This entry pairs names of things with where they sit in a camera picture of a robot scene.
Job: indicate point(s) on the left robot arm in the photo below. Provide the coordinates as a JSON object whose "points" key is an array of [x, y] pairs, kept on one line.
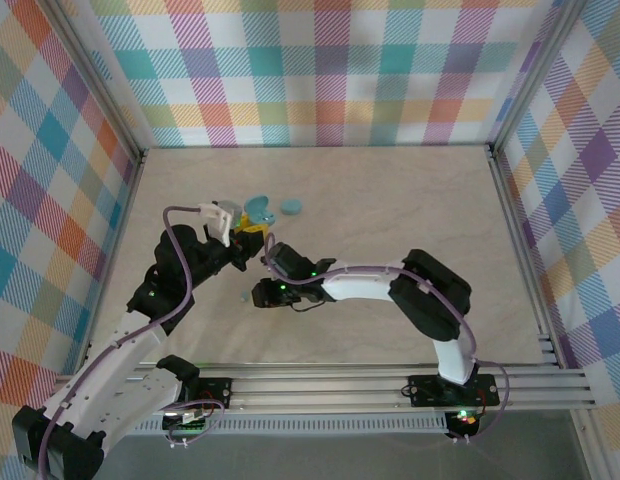
{"points": [[115, 370]]}

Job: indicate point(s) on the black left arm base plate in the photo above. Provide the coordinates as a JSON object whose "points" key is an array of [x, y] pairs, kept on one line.
{"points": [[215, 392]]}

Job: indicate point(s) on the aluminium frame post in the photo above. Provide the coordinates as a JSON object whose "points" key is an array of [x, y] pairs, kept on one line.
{"points": [[535, 75], [95, 75]]}

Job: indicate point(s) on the small controller board with lights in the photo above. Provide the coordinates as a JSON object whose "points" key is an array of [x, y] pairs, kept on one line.
{"points": [[462, 417]]}

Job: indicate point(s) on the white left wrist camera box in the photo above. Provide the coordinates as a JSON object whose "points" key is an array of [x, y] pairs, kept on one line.
{"points": [[217, 220]]}

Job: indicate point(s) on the aluminium front frame rail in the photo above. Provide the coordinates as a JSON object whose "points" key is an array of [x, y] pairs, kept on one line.
{"points": [[340, 390]]}

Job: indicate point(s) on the teal earbud charging case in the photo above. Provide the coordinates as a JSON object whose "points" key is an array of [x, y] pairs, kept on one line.
{"points": [[257, 206]]}

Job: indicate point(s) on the green controller board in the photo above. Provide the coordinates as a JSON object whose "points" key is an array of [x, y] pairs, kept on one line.
{"points": [[187, 420]]}

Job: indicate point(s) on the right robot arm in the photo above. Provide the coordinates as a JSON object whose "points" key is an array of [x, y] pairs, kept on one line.
{"points": [[425, 295]]}

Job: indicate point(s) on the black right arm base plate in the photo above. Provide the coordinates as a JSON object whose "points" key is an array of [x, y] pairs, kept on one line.
{"points": [[425, 389]]}

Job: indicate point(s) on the blue round lid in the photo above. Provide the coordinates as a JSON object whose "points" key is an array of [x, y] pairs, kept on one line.
{"points": [[291, 207]]}

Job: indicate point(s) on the aluminium side floor rail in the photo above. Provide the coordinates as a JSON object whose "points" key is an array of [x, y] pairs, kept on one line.
{"points": [[525, 260], [115, 260]]}

